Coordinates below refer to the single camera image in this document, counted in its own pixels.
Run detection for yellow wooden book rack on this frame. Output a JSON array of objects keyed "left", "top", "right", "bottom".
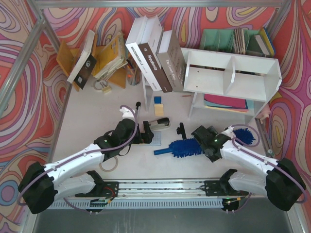
[{"left": 56, "top": 30, "right": 127, "bottom": 90}]

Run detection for green file organizer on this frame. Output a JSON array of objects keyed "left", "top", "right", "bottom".
[{"left": 200, "top": 29, "right": 270, "bottom": 57}]

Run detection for grey Lonely City book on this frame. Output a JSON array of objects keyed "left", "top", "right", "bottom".
[{"left": 157, "top": 30, "right": 186, "bottom": 92}]

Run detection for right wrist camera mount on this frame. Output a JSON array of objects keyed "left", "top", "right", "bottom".
[{"left": 221, "top": 126, "right": 236, "bottom": 140}]

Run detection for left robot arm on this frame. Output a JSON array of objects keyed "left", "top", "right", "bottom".
[{"left": 18, "top": 118, "right": 154, "bottom": 214}]

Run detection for stack of coloured folders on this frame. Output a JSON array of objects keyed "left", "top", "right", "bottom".
[{"left": 204, "top": 94, "right": 254, "bottom": 113}]

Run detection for brass padlock with ring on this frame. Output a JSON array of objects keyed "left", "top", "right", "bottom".
[{"left": 93, "top": 80, "right": 111, "bottom": 94}]

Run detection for blue eraser block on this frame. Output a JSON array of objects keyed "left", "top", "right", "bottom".
[{"left": 154, "top": 96, "right": 162, "bottom": 104}]

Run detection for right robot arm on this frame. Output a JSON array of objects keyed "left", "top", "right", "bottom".
[{"left": 191, "top": 124, "right": 307, "bottom": 211}]

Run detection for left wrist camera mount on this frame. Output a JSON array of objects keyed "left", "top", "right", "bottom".
[{"left": 120, "top": 106, "right": 135, "bottom": 120}]

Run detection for pencil cup with pencils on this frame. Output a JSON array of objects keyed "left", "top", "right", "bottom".
[{"left": 126, "top": 56, "right": 141, "bottom": 86}]

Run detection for blue microfiber duster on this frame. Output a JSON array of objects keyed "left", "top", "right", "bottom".
[{"left": 154, "top": 128, "right": 255, "bottom": 158}]

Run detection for white bookshelf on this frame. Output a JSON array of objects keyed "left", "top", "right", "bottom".
[{"left": 182, "top": 48, "right": 282, "bottom": 124}]

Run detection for yellow sticky note pad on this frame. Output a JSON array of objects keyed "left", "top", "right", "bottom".
[{"left": 154, "top": 104, "right": 164, "bottom": 117}]

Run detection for yellow grey calculator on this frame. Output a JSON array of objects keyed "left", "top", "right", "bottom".
[{"left": 140, "top": 131, "right": 161, "bottom": 146}]

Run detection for yellow worn books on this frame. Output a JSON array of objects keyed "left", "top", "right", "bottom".
[{"left": 93, "top": 31, "right": 127, "bottom": 80}]

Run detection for black clip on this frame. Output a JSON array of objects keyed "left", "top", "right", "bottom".
[{"left": 176, "top": 122, "right": 187, "bottom": 140}]

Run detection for small white shelf stand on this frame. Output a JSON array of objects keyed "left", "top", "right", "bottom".
[{"left": 141, "top": 74, "right": 154, "bottom": 112}]

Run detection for black white utility knife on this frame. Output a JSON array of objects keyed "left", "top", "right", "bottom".
[{"left": 136, "top": 101, "right": 141, "bottom": 117}]

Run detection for blue yellow book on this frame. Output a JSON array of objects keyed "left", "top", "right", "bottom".
[{"left": 258, "top": 27, "right": 276, "bottom": 57}]

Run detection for brown Fredonia book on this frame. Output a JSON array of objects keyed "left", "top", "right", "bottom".
[{"left": 139, "top": 42, "right": 173, "bottom": 93}]

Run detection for black white paperback book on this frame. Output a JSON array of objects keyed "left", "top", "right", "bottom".
[{"left": 67, "top": 30, "right": 97, "bottom": 89}]

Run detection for white Mademoiselle book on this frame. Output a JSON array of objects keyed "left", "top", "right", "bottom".
[{"left": 125, "top": 16, "right": 161, "bottom": 91}]

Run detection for pink pig figurine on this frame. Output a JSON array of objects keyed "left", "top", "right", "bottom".
[{"left": 256, "top": 104, "right": 271, "bottom": 123}]

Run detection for grey black stapler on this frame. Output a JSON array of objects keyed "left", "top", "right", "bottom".
[{"left": 148, "top": 117, "right": 171, "bottom": 131}]

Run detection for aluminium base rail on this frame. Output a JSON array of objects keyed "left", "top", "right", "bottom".
[{"left": 52, "top": 176, "right": 249, "bottom": 201}]

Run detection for masking tape roll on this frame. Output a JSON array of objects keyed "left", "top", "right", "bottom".
[{"left": 99, "top": 157, "right": 119, "bottom": 172}]

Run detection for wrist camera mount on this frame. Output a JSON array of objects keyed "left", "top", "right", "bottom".
[
  {"left": 120, "top": 106, "right": 135, "bottom": 120},
  {"left": 221, "top": 126, "right": 236, "bottom": 140}
]

